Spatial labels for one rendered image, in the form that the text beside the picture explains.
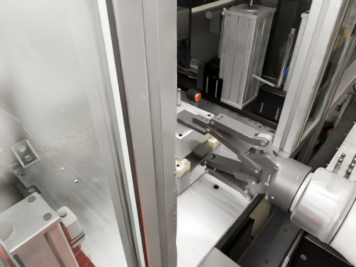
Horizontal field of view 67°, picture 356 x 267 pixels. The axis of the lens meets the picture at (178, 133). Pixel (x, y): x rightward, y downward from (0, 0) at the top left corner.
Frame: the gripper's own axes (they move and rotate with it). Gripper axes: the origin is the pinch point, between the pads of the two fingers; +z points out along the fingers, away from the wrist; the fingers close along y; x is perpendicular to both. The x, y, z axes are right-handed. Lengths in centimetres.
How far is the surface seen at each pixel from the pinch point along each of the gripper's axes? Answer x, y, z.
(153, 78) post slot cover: 20.9, 23.1, -12.8
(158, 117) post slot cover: 20.7, 20.1, -12.8
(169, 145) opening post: 19.7, 17.0, -12.9
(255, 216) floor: -68, -101, 3
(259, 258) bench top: -6.4, -32.3, -17.4
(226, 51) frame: -24.6, 5.8, 9.6
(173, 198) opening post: 19.4, 10.5, -13.0
